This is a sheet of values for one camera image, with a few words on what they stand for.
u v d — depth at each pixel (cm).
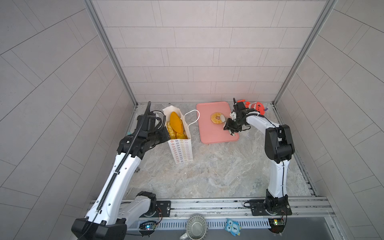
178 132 82
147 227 65
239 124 77
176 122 82
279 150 54
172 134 84
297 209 71
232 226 65
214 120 104
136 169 81
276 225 68
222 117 102
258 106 105
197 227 66
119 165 41
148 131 52
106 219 35
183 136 82
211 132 99
